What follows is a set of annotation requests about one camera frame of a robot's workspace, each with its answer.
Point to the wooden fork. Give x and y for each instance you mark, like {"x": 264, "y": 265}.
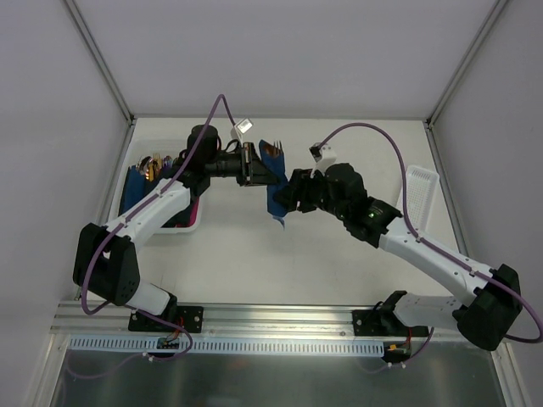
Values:
{"x": 277, "y": 149}

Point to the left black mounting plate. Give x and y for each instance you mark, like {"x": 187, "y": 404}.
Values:
{"x": 188, "y": 317}

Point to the white slotted cable duct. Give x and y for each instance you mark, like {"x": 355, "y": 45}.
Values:
{"x": 223, "y": 345}

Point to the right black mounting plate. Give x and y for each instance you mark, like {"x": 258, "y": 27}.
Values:
{"x": 380, "y": 323}

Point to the wooden spoon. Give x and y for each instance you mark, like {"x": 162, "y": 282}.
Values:
{"x": 269, "y": 150}

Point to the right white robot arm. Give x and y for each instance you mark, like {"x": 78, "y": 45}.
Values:
{"x": 483, "y": 302}

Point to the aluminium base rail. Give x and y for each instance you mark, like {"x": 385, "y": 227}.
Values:
{"x": 226, "y": 320}

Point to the blue paper napkin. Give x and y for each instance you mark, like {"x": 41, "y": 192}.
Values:
{"x": 273, "y": 208}

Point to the rolled napkin bundles with cutlery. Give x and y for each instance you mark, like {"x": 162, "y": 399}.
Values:
{"x": 142, "y": 179}

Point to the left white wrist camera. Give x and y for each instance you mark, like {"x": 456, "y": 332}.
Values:
{"x": 240, "y": 129}

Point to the black mounting plate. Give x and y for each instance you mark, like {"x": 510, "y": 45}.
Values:
{"x": 380, "y": 323}
{"x": 188, "y": 317}

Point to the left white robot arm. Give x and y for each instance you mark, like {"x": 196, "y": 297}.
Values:
{"x": 106, "y": 256}

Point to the white plastic bin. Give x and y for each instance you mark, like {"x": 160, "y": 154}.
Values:
{"x": 139, "y": 149}

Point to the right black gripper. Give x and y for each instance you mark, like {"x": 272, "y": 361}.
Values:
{"x": 305, "y": 191}

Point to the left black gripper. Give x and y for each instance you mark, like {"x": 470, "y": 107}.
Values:
{"x": 246, "y": 164}

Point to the white perforated utensil tray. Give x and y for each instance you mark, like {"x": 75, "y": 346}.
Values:
{"x": 421, "y": 188}

